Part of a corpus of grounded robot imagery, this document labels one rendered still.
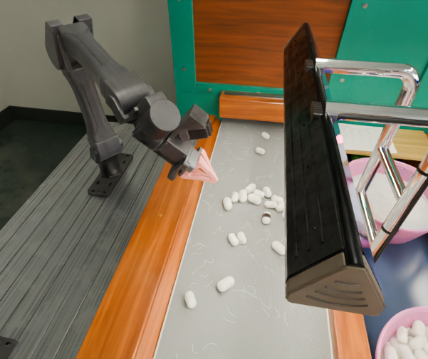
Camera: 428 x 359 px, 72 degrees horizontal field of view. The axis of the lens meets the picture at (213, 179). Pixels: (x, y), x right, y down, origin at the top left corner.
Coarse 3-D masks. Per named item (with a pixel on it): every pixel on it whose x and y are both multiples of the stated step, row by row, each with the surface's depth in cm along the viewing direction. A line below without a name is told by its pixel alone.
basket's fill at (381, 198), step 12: (384, 180) 84; (372, 192) 80; (384, 192) 79; (372, 204) 77; (384, 204) 77; (420, 204) 76; (384, 216) 74; (408, 216) 73; (420, 216) 74; (408, 228) 71; (420, 228) 71
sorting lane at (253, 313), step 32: (224, 128) 102; (256, 128) 102; (224, 160) 89; (256, 160) 89; (224, 192) 79; (192, 224) 71; (224, 224) 71; (256, 224) 71; (192, 256) 64; (224, 256) 64; (256, 256) 64; (192, 288) 59; (256, 288) 59; (192, 320) 54; (224, 320) 54; (256, 320) 54; (288, 320) 54; (320, 320) 54; (160, 352) 50; (192, 352) 50; (224, 352) 50; (256, 352) 50; (288, 352) 50; (320, 352) 50
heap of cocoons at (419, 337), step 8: (400, 328) 53; (408, 328) 55; (416, 328) 53; (424, 328) 53; (392, 336) 54; (400, 336) 52; (408, 336) 54; (416, 336) 52; (424, 336) 53; (392, 344) 52; (400, 344) 51; (408, 344) 52; (416, 344) 51; (424, 344) 51; (384, 352) 52; (392, 352) 50; (400, 352) 51; (408, 352) 50; (416, 352) 50; (424, 352) 50
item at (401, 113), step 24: (336, 72) 48; (360, 72) 47; (384, 72) 46; (408, 72) 46; (408, 96) 48; (312, 120) 37; (336, 120) 37; (360, 120) 37; (384, 120) 36; (408, 120) 35; (384, 144) 55; (384, 168) 52; (360, 192) 63; (408, 192) 44; (384, 240) 51
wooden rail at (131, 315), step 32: (160, 192) 75; (192, 192) 76; (160, 224) 68; (128, 256) 61; (160, 256) 61; (128, 288) 56; (160, 288) 57; (96, 320) 52; (128, 320) 52; (160, 320) 54; (96, 352) 48; (128, 352) 48
